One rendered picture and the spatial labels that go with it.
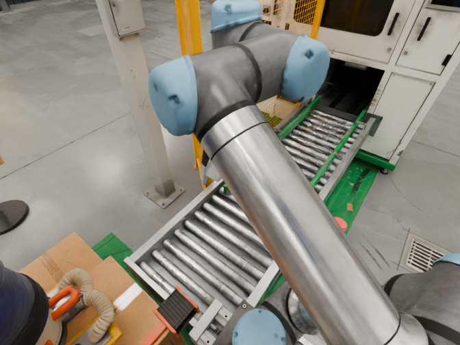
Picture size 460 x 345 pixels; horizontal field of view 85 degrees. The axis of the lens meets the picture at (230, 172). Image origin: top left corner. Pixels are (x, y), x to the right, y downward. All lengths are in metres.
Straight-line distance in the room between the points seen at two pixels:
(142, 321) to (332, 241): 0.88
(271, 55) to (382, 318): 0.28
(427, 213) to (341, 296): 2.76
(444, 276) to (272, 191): 0.25
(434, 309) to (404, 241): 2.30
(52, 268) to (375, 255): 2.27
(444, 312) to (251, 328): 0.41
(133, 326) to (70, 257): 0.85
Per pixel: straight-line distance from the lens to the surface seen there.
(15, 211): 3.07
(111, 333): 0.93
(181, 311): 0.75
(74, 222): 2.71
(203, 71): 0.27
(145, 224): 2.42
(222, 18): 0.41
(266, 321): 0.67
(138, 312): 1.06
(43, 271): 1.82
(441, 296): 0.39
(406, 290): 0.43
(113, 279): 1.14
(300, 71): 0.32
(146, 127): 2.00
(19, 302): 0.72
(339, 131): 2.60
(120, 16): 1.67
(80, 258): 1.76
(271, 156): 0.24
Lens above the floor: 1.92
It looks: 45 degrees down
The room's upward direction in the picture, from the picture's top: straight up
